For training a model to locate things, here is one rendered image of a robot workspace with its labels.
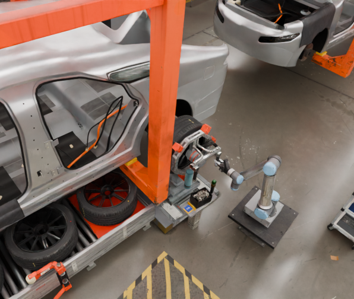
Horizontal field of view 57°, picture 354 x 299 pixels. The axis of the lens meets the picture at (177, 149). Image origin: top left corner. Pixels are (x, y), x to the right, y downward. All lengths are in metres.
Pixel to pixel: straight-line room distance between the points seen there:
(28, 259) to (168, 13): 2.45
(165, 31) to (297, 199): 3.13
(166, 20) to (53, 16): 0.73
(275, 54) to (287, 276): 3.27
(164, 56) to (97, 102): 1.79
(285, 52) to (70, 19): 4.15
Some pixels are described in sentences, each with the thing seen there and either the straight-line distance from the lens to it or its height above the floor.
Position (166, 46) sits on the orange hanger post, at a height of 2.35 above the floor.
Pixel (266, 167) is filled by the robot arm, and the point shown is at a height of 1.22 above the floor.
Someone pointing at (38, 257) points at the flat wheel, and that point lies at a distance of 3.41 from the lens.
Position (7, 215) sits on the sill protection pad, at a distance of 3.24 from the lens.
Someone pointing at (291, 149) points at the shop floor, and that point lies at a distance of 5.33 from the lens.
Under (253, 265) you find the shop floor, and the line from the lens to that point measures 3.97.
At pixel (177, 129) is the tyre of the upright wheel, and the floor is 1.15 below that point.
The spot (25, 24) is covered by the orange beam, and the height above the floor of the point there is 2.70.
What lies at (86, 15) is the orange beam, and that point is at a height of 2.67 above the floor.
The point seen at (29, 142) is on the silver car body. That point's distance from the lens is 2.84.
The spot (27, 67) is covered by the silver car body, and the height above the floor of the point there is 2.02.
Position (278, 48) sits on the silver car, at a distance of 5.50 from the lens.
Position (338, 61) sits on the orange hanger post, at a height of 0.73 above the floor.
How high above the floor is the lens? 3.42
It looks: 45 degrees down
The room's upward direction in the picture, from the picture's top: 6 degrees clockwise
